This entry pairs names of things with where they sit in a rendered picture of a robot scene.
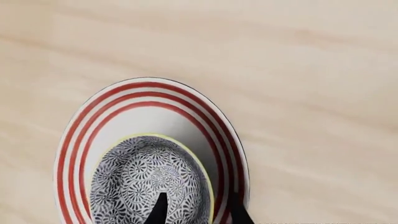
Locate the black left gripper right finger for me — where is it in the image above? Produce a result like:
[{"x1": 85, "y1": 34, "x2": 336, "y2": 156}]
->
[{"x1": 228, "y1": 192, "x2": 256, "y2": 224}]

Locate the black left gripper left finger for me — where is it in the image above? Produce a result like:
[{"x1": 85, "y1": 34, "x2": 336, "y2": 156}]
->
[{"x1": 143, "y1": 192, "x2": 169, "y2": 224}]

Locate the white plate with red rings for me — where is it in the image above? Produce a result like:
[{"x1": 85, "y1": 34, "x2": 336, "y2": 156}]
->
[{"x1": 53, "y1": 77, "x2": 250, "y2": 224}]

